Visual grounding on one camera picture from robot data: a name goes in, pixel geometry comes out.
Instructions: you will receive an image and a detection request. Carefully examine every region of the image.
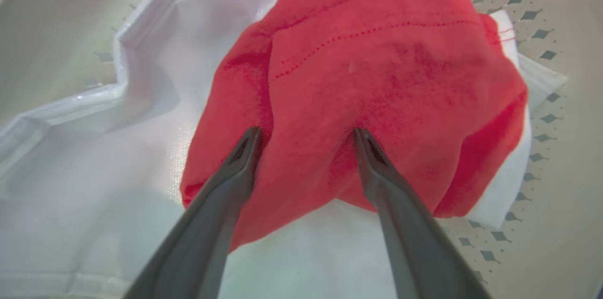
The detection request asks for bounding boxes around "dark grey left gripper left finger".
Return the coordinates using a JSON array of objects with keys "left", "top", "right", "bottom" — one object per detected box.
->
[{"left": 123, "top": 126, "right": 262, "bottom": 299}]

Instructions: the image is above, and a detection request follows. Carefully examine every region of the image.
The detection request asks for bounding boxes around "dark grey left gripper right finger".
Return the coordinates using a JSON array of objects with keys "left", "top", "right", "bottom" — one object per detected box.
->
[{"left": 352, "top": 128, "right": 493, "bottom": 299}]

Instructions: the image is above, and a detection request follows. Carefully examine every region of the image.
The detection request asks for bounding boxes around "red cloth garment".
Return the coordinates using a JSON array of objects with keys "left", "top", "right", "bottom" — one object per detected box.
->
[{"left": 180, "top": 0, "right": 529, "bottom": 253}]

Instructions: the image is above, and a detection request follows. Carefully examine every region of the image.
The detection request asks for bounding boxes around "white perforated laundry basket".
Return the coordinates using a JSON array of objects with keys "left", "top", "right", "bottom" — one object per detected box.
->
[{"left": 0, "top": 0, "right": 603, "bottom": 299}]

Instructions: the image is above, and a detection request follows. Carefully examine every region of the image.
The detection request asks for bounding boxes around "white cloth garment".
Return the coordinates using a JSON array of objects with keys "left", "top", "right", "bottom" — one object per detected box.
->
[{"left": 0, "top": 0, "right": 569, "bottom": 299}]

